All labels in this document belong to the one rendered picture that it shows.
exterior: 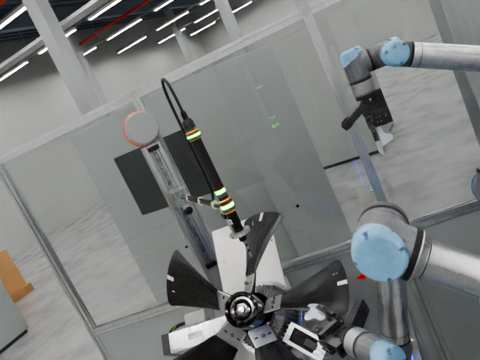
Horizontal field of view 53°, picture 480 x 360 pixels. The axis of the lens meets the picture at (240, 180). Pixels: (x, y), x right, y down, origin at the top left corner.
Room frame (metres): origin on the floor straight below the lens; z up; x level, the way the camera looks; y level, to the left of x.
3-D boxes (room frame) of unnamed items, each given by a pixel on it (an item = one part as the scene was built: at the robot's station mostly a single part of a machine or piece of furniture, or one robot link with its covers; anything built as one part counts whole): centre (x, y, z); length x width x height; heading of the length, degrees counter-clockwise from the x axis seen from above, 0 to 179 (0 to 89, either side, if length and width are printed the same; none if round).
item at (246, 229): (1.51, 0.07, 1.50); 0.09 x 0.07 x 0.10; 19
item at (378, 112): (1.59, -0.51, 1.62); 0.09 x 0.08 x 0.12; 74
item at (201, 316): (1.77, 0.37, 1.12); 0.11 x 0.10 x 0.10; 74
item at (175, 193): (2.09, 0.27, 1.54); 0.10 x 0.07 x 0.08; 19
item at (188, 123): (1.50, 0.07, 1.65); 0.04 x 0.04 x 0.46
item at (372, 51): (1.55, -0.60, 1.78); 0.11 x 0.11 x 0.08; 80
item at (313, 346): (1.51, 0.02, 0.98); 0.20 x 0.16 x 0.20; 164
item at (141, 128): (2.18, 0.30, 1.88); 0.17 x 0.15 x 0.16; 74
